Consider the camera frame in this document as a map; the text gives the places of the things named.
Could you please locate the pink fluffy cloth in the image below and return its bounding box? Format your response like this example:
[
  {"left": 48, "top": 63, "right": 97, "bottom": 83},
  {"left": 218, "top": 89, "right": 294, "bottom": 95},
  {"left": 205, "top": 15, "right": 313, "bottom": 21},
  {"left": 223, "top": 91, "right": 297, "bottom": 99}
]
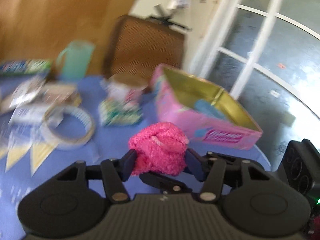
[{"left": 128, "top": 122, "right": 189, "bottom": 176}]

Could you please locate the green patterned tissue packet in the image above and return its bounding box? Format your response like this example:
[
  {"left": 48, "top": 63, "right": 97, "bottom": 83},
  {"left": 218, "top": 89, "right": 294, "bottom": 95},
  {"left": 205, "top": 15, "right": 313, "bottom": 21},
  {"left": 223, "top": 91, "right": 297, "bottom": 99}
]
[{"left": 98, "top": 98, "right": 143, "bottom": 126}]

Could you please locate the white barcode wipes packet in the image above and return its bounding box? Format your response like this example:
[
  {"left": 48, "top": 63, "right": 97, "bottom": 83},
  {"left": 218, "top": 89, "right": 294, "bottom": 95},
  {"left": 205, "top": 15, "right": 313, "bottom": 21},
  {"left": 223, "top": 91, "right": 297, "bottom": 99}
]
[{"left": 9, "top": 103, "right": 50, "bottom": 125}]

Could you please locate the smiley face packet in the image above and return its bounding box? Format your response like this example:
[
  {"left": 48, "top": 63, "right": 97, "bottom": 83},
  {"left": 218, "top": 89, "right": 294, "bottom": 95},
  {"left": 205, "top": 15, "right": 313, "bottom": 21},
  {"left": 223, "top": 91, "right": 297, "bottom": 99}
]
[{"left": 1, "top": 76, "right": 45, "bottom": 114}]

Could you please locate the pink biscuit tin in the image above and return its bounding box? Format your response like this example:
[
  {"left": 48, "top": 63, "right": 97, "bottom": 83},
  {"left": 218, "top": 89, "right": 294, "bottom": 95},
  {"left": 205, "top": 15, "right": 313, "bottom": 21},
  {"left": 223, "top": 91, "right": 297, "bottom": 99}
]
[{"left": 151, "top": 64, "right": 263, "bottom": 150}]

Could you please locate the round paper tub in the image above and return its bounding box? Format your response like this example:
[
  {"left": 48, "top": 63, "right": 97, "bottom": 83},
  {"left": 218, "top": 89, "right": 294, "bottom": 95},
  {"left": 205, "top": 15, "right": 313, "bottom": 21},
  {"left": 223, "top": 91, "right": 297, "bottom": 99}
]
[{"left": 106, "top": 73, "right": 149, "bottom": 104}]

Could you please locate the clear tape roll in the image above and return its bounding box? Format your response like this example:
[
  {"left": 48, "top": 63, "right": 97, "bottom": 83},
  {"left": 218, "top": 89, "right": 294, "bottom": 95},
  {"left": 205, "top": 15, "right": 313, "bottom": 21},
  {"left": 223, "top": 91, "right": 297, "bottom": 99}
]
[{"left": 39, "top": 105, "right": 95, "bottom": 151}]

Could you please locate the blue patterned tablecloth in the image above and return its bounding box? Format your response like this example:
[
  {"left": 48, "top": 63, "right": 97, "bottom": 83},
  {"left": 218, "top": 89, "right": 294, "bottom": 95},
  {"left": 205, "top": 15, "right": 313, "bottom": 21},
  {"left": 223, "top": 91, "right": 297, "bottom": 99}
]
[{"left": 1, "top": 76, "right": 271, "bottom": 239}]

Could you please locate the silver foil packet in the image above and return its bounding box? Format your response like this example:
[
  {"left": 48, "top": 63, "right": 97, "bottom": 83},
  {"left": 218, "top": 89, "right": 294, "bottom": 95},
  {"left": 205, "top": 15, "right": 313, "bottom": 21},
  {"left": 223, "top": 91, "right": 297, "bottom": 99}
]
[{"left": 35, "top": 82, "right": 82, "bottom": 107}]

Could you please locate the teal plastic mug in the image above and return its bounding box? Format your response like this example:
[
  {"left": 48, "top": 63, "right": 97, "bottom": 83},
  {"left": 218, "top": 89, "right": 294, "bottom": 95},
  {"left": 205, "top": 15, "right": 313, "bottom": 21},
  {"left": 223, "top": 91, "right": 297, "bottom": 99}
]
[{"left": 56, "top": 40, "right": 95, "bottom": 80}]

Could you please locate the brown woven chair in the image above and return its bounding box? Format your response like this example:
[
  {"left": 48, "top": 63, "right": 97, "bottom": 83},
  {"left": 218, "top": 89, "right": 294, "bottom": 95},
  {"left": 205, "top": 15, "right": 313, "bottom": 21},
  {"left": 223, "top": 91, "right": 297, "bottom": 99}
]
[{"left": 102, "top": 15, "right": 185, "bottom": 81}]

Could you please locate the toothpaste box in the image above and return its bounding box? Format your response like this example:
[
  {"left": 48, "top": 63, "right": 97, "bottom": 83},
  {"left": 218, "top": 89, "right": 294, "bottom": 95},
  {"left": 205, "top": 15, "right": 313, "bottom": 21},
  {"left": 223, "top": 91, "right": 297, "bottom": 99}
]
[{"left": 0, "top": 59, "right": 53, "bottom": 76}]

